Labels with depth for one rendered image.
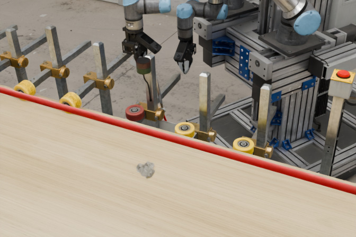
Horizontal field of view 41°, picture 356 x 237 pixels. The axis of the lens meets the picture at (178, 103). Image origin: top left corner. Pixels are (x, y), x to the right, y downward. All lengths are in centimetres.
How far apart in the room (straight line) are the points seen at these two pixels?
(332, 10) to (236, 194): 132
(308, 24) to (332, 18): 58
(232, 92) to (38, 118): 204
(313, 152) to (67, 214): 173
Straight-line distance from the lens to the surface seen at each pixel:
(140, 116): 202
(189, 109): 361
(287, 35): 226
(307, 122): 298
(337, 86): 170
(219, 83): 392
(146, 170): 172
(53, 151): 190
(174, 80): 231
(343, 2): 263
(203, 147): 50
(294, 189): 170
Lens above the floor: 207
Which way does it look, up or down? 34 degrees down
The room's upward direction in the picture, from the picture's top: 2 degrees counter-clockwise
